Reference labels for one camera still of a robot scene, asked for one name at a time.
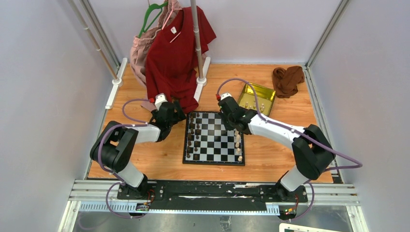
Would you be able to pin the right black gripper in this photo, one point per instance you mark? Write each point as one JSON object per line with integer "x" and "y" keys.
{"x": 229, "y": 127}

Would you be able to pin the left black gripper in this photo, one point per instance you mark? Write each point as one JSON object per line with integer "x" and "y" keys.
{"x": 178, "y": 116}

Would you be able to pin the gold metal tin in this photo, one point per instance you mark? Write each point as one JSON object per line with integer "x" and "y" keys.
{"x": 262, "y": 97}

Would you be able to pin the black white chessboard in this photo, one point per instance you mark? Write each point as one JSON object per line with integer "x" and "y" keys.
{"x": 208, "y": 142}

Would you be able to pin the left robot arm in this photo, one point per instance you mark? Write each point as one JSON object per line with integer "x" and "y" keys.
{"x": 113, "y": 148}

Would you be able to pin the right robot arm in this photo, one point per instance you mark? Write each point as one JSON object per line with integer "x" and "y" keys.
{"x": 311, "y": 150}

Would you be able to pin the white rack base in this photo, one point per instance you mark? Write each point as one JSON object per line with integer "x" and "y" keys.
{"x": 201, "y": 80}

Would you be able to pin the red t-shirt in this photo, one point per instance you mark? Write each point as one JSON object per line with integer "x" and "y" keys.
{"x": 171, "y": 62}

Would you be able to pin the brown crumpled cloth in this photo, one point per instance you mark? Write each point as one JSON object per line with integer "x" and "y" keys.
{"x": 286, "y": 81}

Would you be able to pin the pink garment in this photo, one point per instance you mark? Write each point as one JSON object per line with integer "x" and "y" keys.
{"x": 142, "y": 43}

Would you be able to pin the metal clothes rack pole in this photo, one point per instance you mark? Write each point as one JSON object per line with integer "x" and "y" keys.
{"x": 196, "y": 32}

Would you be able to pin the green clothes hanger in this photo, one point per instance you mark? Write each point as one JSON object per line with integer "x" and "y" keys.
{"x": 151, "y": 15}

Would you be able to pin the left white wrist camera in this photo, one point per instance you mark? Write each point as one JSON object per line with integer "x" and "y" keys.
{"x": 159, "y": 100}

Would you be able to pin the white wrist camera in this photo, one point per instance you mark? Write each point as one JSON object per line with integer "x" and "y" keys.
{"x": 225, "y": 95}
{"x": 159, "y": 100}

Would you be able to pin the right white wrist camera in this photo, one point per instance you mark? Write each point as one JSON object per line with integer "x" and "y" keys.
{"x": 225, "y": 95}

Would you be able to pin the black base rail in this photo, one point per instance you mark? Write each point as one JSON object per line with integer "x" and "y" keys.
{"x": 212, "y": 196}

